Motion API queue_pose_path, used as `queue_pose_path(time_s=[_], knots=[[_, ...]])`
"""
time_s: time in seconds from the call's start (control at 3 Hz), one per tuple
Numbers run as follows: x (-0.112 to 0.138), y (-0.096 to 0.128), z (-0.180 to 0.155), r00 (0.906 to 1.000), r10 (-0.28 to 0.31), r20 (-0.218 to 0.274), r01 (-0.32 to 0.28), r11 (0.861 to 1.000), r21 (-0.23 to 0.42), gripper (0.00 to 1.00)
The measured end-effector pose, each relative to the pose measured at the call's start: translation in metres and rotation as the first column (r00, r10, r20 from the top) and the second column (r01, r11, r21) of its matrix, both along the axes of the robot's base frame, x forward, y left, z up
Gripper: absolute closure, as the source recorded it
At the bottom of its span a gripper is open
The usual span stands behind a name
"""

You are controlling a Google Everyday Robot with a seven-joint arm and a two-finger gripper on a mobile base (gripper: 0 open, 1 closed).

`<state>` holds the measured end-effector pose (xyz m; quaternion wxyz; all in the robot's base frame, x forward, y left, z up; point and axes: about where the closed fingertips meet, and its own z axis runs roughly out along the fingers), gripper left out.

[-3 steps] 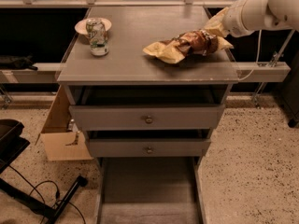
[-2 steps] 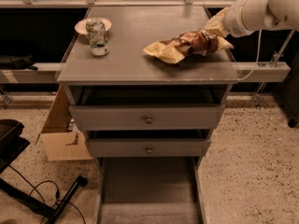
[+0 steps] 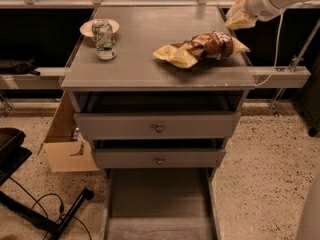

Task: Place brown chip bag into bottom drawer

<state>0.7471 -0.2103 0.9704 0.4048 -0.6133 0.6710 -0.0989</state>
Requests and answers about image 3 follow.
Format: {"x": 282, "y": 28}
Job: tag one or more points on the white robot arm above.
{"x": 309, "y": 223}

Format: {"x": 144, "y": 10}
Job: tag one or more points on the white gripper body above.
{"x": 263, "y": 2}

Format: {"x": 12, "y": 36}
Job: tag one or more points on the green soda can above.
{"x": 104, "y": 39}

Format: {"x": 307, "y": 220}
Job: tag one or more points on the grey bottom drawer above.
{"x": 160, "y": 204}

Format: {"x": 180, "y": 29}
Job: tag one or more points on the grey top drawer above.
{"x": 157, "y": 115}

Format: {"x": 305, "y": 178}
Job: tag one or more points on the open cardboard box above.
{"x": 66, "y": 149}

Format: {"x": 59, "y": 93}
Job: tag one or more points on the brown chip bag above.
{"x": 217, "y": 45}

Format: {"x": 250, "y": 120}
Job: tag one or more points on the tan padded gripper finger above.
{"x": 237, "y": 17}

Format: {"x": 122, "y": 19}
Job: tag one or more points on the metal railing frame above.
{"x": 45, "y": 31}

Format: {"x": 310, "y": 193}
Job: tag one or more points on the grey drawer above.
{"x": 157, "y": 115}
{"x": 159, "y": 153}
{"x": 160, "y": 204}

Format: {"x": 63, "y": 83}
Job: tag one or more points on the grey middle drawer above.
{"x": 159, "y": 153}

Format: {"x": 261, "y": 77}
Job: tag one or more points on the small white plate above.
{"x": 86, "y": 28}

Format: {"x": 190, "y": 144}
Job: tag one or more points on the black cloth on rail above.
{"x": 18, "y": 67}

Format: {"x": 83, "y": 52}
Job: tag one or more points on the grey drawer cabinet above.
{"x": 135, "y": 69}

